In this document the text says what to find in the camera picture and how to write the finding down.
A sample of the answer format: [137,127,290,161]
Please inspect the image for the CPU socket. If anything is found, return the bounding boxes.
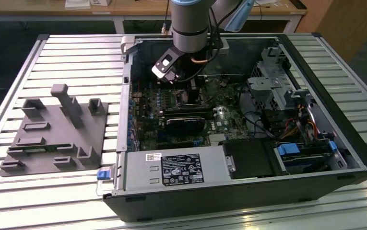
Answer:
[172,88,208,107]

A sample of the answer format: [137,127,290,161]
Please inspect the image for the black installed RAM sticks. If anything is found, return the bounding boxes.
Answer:
[162,108,213,118]

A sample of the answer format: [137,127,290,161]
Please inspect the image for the black graphics card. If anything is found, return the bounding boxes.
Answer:
[165,116,206,133]

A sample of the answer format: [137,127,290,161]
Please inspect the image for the grey metal drive cage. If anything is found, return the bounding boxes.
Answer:
[245,47,312,111]

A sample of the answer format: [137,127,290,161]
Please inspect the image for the green motherboard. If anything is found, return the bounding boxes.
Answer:
[129,76,250,151]

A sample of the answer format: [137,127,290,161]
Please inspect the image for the small silver heat sink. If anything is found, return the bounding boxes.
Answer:
[208,134,226,146]

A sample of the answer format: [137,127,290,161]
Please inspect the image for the black plastic shroud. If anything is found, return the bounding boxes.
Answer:
[221,139,281,180]

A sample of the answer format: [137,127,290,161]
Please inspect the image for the white box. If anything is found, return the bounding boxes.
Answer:
[64,0,92,10]

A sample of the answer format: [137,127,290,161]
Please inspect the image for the grey power supply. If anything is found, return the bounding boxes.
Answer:
[113,146,234,195]

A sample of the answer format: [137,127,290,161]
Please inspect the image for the blue disk carrier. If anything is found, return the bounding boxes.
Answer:
[276,143,300,158]

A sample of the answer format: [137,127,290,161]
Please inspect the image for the grey parts rack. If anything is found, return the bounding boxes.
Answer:
[0,83,109,177]

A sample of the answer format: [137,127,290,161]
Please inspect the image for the blue case latch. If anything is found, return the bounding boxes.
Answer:
[96,169,113,180]

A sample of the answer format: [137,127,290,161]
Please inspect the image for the wooden desk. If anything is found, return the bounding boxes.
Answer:
[0,0,308,34]

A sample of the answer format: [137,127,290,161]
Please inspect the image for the wooden cabinet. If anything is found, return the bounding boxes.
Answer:
[316,0,367,62]

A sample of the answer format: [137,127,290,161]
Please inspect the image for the green RAM stick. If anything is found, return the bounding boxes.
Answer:
[18,145,57,153]

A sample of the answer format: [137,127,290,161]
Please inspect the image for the black PC case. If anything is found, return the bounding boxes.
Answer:
[101,33,367,222]

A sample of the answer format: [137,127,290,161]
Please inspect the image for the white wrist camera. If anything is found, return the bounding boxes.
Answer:
[150,47,184,79]

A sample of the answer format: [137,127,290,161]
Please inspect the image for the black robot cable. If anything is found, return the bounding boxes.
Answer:
[206,0,224,58]

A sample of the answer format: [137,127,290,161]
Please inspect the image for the grey case handle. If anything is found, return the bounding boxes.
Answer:
[120,35,138,54]

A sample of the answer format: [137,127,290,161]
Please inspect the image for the black internal cable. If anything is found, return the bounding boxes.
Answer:
[242,111,277,139]

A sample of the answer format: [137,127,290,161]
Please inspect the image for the orange and yellow wires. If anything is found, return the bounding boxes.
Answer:
[278,119,300,140]

